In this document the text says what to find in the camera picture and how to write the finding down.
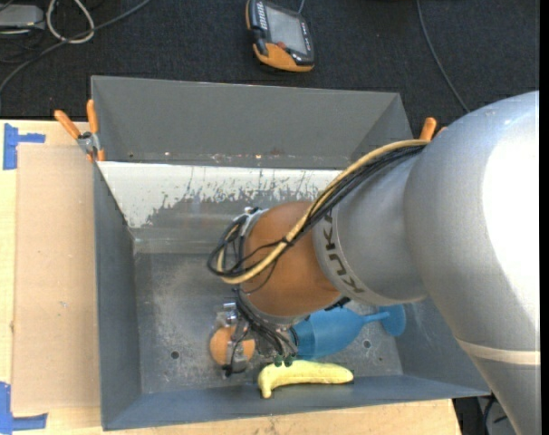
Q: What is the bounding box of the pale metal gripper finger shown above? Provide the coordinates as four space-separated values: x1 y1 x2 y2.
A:
216 303 240 333
226 333 253 376

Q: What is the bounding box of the orange fruit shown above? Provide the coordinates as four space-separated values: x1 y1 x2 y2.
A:
208 324 257 367

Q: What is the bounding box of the yellow toy banana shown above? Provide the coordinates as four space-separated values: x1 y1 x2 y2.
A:
256 359 355 400

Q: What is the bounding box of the grey metal bin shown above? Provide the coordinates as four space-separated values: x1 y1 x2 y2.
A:
89 74 493 432

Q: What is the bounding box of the blue plastic goblet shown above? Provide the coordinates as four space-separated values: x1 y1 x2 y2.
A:
289 304 408 360

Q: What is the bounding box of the brown cardboard board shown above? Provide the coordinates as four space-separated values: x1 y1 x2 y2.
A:
10 144 104 419

